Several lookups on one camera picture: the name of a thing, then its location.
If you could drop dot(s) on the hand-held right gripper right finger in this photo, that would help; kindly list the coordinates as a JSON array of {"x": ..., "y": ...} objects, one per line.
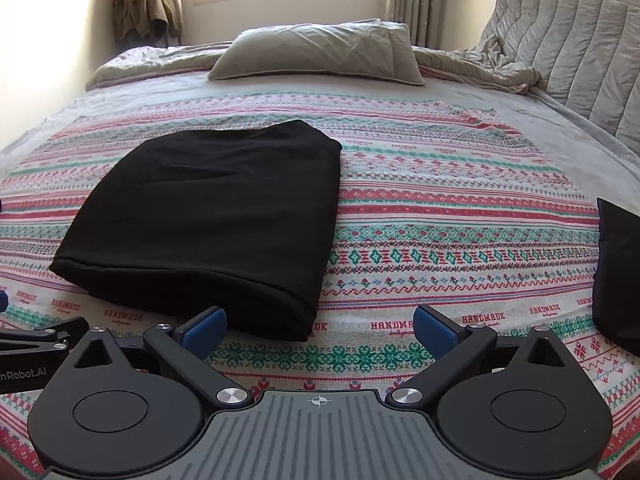
[{"x": 437, "y": 332}]

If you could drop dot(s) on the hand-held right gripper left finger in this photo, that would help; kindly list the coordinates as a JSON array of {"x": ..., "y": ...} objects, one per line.
[{"x": 205, "y": 331}]

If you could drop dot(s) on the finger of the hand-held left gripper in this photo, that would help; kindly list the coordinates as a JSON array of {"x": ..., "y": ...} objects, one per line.
[
  {"x": 2, "y": 300},
  {"x": 45, "y": 336}
]

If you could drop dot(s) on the patterned knit blanket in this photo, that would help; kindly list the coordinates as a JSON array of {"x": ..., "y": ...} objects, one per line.
[{"x": 440, "y": 220}]

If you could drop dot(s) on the folded black cloth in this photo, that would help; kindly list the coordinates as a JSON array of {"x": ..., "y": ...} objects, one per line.
[{"x": 620, "y": 275}]

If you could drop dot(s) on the rumpled grey duvet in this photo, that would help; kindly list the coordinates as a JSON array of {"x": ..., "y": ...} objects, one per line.
[{"x": 475, "y": 65}]

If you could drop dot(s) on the grey pillow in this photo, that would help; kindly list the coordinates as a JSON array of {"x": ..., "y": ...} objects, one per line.
[{"x": 315, "y": 50}]

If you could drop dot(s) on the grey quilted headboard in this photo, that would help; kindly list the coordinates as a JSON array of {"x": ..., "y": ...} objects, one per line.
[{"x": 575, "y": 45}]

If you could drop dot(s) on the hanging olive jacket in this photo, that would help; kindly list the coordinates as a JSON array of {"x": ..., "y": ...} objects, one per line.
[{"x": 145, "y": 2}]

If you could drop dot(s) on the grey patterned curtain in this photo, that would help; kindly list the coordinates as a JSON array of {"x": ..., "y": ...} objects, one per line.
[{"x": 417, "y": 2}]

